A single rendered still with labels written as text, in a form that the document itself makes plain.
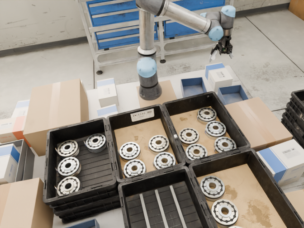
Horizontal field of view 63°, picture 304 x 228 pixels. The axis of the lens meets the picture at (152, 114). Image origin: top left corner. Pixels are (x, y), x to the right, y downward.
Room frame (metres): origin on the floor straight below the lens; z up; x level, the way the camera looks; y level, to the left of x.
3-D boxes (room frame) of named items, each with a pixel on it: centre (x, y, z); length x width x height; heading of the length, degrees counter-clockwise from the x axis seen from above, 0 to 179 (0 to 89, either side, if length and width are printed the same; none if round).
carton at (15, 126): (1.01, 0.80, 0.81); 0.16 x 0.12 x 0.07; 94
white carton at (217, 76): (1.35, -0.49, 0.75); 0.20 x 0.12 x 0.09; 5
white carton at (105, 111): (1.04, 0.26, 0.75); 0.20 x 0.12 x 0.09; 12
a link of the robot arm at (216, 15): (1.32, -0.39, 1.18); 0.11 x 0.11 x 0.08; 87
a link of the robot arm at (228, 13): (1.33, -0.49, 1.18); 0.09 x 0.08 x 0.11; 87
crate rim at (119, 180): (0.74, 0.06, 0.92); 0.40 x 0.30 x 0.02; 9
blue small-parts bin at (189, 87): (1.24, -0.30, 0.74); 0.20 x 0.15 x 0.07; 178
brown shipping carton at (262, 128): (0.82, -0.52, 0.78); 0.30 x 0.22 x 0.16; 10
